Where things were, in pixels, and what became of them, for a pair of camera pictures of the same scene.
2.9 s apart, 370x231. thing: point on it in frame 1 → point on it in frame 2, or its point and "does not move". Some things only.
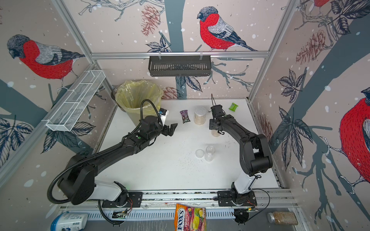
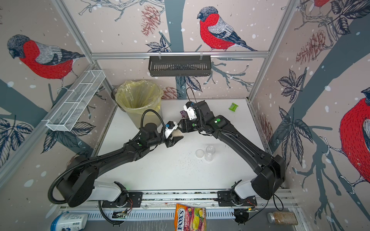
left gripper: x=166 y=132 → x=172 y=142
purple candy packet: x=184 y=115 does not move
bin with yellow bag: x=129 y=95 does not move
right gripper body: x=212 y=123 → x=191 y=125
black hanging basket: x=179 y=66 does not move
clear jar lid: x=199 y=153 does not move
